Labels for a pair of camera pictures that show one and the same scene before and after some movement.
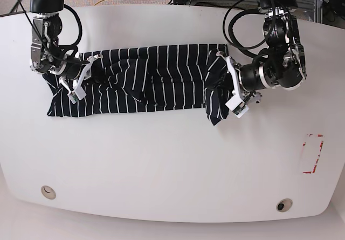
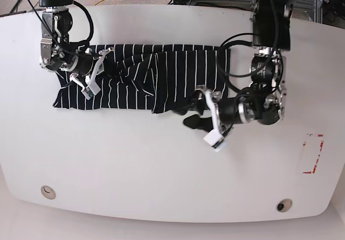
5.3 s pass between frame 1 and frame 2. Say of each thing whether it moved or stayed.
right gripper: moved
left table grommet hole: stayed
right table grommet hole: stayed
